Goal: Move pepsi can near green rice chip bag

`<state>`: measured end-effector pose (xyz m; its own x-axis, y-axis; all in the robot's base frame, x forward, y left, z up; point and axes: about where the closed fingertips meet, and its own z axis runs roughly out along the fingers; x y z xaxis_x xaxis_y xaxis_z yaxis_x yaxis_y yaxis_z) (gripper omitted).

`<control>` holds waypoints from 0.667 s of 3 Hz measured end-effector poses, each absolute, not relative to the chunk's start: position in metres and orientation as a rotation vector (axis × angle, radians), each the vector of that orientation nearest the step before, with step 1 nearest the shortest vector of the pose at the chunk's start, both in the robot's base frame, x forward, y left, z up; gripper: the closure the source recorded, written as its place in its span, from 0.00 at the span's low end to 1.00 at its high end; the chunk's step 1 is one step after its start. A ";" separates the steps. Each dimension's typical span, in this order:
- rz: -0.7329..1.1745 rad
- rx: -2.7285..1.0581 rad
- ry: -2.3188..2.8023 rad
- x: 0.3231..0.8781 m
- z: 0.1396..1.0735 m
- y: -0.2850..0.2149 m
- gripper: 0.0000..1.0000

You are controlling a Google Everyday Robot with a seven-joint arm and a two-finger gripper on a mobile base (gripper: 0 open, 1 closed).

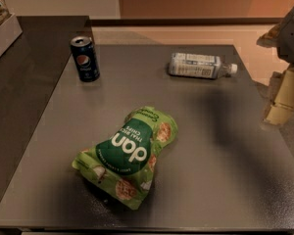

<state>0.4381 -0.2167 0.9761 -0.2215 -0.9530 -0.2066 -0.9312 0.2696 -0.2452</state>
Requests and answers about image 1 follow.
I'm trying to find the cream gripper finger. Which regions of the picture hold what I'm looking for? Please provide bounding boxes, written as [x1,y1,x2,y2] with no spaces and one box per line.
[264,64,294,126]
[257,23,281,48]

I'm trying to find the dark blue Pepsi can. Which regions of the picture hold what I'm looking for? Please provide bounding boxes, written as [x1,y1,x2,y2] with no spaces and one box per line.
[71,36,100,82]

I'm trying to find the green rice chip bag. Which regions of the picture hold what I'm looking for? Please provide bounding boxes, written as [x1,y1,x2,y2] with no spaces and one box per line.
[72,107,177,210]

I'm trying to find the clear plastic water bottle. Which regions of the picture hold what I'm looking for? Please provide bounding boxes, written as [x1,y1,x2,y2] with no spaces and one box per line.
[168,53,238,79]

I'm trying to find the white tray with snacks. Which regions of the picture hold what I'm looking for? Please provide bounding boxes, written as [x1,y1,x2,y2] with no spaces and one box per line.
[0,0,24,68]

